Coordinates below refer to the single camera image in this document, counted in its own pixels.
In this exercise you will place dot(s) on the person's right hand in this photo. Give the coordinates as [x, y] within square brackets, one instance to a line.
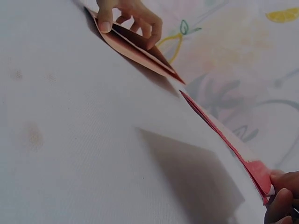
[287, 200]

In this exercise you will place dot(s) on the person's left hand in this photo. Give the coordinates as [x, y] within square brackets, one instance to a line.
[140, 16]

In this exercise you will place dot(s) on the brown paper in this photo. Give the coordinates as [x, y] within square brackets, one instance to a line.
[130, 44]

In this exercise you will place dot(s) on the red paper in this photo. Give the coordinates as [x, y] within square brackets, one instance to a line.
[254, 172]

